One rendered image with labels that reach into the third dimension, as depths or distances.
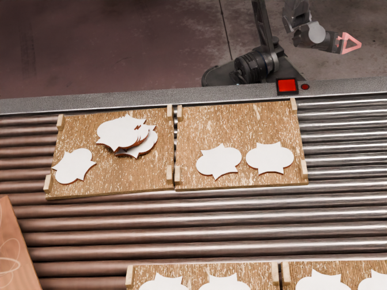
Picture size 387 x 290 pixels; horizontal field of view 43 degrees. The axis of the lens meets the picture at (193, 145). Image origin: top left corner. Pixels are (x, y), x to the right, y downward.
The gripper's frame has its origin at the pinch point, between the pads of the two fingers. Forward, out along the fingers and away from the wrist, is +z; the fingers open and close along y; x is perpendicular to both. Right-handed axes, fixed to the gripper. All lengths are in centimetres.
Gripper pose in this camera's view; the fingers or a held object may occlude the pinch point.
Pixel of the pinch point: (351, 44)
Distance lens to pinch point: 175.0
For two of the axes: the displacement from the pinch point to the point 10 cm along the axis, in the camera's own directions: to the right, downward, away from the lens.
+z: 9.8, 0.5, 2.2
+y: 2.0, 2.7, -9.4
